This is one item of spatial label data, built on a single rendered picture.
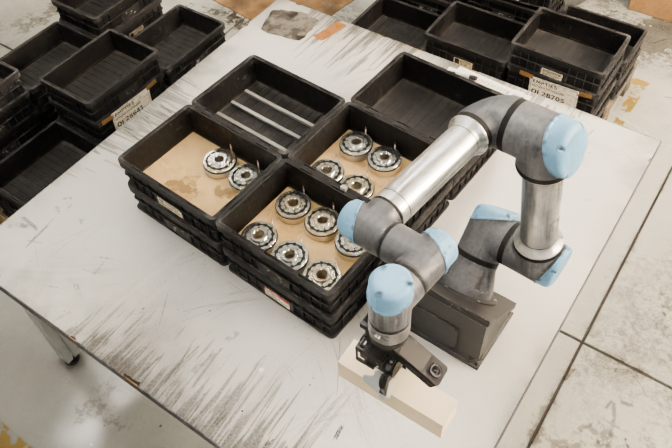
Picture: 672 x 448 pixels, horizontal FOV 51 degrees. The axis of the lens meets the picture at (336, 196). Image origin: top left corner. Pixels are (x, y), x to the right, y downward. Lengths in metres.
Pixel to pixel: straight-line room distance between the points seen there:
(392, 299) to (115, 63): 2.32
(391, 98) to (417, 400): 1.21
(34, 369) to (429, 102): 1.77
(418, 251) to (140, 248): 1.19
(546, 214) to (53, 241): 1.47
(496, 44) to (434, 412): 2.23
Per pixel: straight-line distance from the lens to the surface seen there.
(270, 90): 2.41
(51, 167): 3.19
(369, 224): 1.25
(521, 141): 1.42
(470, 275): 1.80
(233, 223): 1.96
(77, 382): 2.86
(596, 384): 2.77
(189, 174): 2.18
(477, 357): 1.87
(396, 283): 1.14
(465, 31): 3.41
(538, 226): 1.62
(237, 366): 1.93
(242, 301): 2.02
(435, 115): 2.30
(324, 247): 1.94
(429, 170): 1.34
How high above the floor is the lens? 2.39
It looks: 50 degrees down
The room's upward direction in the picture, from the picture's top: 3 degrees counter-clockwise
